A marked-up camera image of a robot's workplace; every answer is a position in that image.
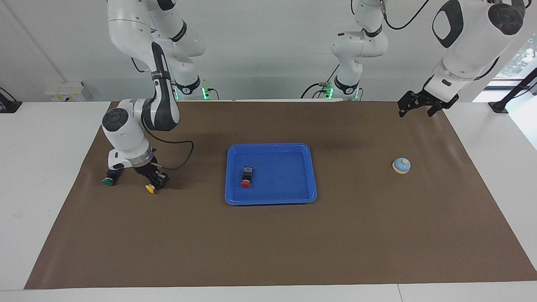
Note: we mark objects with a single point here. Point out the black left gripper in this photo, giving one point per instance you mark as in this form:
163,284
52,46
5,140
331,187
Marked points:
426,100

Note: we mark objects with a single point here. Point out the brown table mat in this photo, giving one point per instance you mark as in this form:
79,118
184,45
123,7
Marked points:
268,243

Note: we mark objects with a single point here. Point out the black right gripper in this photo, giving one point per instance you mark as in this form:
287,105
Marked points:
149,167

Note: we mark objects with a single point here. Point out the window with green foliage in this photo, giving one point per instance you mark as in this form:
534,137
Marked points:
520,58

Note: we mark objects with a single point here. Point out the black table clamp mount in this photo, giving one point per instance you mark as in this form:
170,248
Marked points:
8,107

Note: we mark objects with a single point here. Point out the yellow push button switch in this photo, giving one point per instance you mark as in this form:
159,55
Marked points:
149,188

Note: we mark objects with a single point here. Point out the white box with yellow labels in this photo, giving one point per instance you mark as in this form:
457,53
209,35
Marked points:
65,92

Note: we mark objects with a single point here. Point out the green push button switch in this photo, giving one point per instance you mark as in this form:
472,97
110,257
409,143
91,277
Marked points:
109,181

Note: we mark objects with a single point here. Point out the red push button switch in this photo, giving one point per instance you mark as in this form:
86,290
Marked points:
246,183

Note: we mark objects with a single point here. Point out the light blue call bell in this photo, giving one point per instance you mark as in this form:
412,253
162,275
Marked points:
401,165

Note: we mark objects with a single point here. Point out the blue plastic tray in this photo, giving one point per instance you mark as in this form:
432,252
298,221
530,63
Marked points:
285,176

